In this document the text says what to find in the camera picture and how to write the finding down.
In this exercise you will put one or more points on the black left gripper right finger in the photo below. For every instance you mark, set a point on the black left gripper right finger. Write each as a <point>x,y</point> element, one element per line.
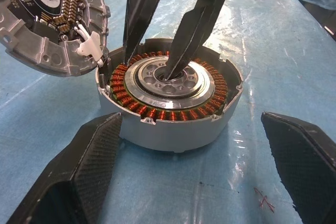
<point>307,166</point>

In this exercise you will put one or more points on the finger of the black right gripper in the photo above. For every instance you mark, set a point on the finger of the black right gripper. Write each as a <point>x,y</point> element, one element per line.
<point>141,16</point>
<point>194,37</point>

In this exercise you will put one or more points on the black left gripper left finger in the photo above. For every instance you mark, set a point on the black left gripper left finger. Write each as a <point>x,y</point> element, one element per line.
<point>78,171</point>

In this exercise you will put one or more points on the round spoked motor rotor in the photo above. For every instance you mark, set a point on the round spoked motor rotor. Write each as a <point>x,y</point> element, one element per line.
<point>183,96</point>

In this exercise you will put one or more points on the grey motor base copper coils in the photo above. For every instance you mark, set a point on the grey motor base copper coils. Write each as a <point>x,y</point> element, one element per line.
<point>162,134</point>

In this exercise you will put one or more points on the grey motor cover circuit board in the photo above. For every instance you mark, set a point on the grey motor cover circuit board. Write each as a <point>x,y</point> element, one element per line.
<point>47,58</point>

